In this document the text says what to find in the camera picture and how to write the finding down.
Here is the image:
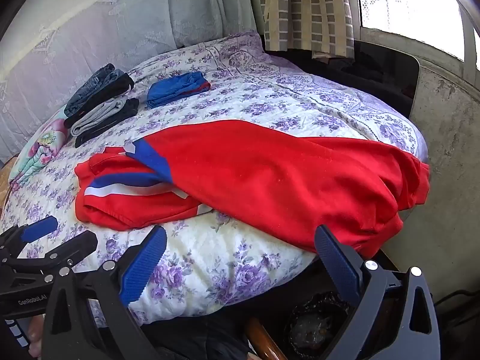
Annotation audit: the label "black cable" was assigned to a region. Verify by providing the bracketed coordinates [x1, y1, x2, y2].
[433, 288, 480, 308]

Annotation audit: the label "white lace curtain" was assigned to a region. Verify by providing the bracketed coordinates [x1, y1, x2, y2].
[0, 0, 259, 166]

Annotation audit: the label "folded blue pants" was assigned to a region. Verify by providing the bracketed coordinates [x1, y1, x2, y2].
[146, 71, 211, 109]

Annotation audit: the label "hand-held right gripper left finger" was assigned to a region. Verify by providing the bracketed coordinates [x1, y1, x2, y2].
[41, 226, 167, 360]

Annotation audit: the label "folded black pants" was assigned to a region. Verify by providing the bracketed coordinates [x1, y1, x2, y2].
[64, 73, 135, 129]

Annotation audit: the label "dark cloth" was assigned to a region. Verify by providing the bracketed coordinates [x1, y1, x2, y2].
[140, 305, 250, 360]

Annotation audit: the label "folded denim jeans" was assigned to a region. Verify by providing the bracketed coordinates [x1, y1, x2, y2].
[64, 63, 128, 118]

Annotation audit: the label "tan patterned cloth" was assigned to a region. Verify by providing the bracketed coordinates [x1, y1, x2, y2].
[0, 165, 19, 214]

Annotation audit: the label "window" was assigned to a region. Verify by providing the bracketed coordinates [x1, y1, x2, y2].
[352, 0, 480, 72]

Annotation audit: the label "red pants with striped waistband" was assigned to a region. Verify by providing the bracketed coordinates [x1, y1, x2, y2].
[74, 119, 431, 255]

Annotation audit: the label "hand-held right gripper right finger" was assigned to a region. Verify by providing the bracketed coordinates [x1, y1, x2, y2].
[315, 225, 441, 360]

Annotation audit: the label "person's left hand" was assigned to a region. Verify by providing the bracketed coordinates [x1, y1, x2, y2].
[27, 314, 44, 359]

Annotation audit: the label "folded grey pants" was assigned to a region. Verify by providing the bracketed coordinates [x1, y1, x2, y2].
[70, 95, 130, 137]

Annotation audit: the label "black flat panel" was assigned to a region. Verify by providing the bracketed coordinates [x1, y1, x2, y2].
[311, 39, 420, 119]

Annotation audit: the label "purple floral bedspread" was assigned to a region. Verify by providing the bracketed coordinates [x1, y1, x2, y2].
[0, 32, 428, 327]

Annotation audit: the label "bin with black bag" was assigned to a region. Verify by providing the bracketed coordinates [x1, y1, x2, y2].
[283, 290, 355, 357]

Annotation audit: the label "pastel floral pillow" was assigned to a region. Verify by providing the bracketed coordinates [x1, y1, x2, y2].
[8, 117, 72, 192]

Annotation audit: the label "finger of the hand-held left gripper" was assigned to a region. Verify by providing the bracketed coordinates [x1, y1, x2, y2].
[0, 215, 59, 259]
[0, 230, 99, 277]

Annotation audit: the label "brown wooden stick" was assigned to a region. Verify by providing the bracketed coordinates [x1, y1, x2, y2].
[245, 317, 286, 360]

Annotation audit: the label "beige checkered curtain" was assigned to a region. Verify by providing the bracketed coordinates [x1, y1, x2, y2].
[257, 0, 355, 59]

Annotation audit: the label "folded navy pants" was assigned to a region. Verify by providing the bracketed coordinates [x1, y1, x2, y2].
[75, 98, 140, 149]

